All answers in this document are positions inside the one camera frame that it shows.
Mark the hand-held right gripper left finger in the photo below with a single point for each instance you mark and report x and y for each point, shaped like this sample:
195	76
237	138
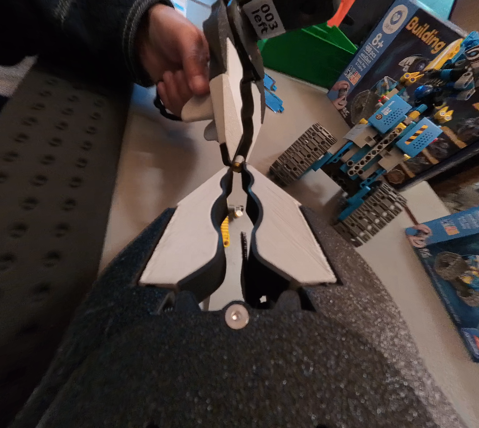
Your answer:
179	248

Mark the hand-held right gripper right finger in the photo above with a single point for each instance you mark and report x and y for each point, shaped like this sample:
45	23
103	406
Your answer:
296	248

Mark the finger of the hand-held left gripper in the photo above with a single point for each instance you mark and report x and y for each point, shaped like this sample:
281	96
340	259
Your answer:
227	98
256	106

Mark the yellow toothed beam piece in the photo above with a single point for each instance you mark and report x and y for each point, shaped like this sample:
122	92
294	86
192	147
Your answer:
226	232

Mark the small grey connector piece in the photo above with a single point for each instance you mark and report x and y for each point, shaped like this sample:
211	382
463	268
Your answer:
238	163

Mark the blue tracked toy robot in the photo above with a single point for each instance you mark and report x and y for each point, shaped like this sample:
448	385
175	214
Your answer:
367	151

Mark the person's left forearm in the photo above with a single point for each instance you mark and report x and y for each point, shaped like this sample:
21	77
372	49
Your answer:
67	8

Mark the person's left hand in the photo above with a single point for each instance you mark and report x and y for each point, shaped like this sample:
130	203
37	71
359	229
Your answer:
172	53

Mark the small blue plate piece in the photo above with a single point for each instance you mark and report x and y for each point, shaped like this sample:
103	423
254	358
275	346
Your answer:
269	83
274	103

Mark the green plastic bin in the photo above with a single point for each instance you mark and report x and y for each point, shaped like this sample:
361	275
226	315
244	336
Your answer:
310	53

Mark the dark toy kit box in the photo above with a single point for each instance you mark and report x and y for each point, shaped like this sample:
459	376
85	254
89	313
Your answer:
397	38

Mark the black dimpled mat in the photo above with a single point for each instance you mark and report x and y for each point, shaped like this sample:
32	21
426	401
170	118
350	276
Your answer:
52	211

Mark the blue toy kit booklet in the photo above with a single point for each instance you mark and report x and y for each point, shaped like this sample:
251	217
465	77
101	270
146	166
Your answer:
449	271

